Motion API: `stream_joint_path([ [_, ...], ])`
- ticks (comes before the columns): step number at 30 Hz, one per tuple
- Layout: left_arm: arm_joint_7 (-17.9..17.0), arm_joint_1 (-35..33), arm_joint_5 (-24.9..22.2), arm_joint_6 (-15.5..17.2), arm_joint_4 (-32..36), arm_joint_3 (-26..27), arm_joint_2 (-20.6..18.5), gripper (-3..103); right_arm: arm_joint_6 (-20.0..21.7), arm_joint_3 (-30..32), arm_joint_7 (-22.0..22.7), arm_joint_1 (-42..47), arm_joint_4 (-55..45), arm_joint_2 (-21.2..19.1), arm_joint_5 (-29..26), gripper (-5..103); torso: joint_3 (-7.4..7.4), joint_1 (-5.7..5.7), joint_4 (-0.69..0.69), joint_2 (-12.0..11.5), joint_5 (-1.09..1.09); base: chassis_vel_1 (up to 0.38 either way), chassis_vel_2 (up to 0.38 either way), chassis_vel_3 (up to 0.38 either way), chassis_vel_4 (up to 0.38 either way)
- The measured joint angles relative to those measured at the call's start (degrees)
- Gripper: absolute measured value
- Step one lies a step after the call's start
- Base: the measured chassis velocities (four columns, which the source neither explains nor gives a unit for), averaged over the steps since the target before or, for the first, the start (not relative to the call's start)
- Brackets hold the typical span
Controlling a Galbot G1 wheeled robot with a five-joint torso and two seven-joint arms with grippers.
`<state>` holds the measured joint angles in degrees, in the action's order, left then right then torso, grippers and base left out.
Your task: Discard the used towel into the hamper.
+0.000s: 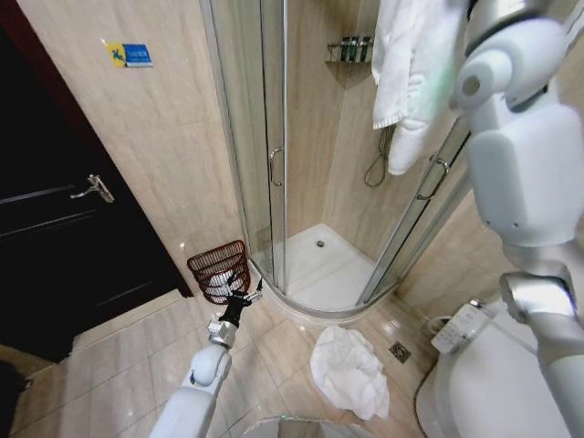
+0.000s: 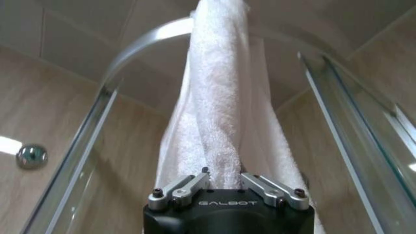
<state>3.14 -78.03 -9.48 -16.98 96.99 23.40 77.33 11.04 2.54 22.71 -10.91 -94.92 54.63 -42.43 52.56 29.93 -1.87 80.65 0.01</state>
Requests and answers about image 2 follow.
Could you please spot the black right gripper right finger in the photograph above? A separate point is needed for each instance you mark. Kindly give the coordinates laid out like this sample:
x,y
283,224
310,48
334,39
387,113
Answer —
x,y
277,190

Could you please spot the round chrome wall fitting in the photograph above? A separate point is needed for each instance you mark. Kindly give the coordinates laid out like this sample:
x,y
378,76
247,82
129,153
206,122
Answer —
x,y
31,156

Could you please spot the white terry towel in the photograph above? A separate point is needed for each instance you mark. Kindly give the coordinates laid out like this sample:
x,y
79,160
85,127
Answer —
x,y
215,97

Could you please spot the glass shower door panel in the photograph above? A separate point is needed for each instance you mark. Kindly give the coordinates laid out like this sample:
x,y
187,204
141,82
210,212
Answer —
x,y
70,158
358,122

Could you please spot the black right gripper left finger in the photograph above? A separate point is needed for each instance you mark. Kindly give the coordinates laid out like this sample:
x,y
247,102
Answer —
x,y
182,189

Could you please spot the curved silver shower rail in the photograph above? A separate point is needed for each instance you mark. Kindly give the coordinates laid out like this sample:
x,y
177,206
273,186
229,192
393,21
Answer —
x,y
143,46

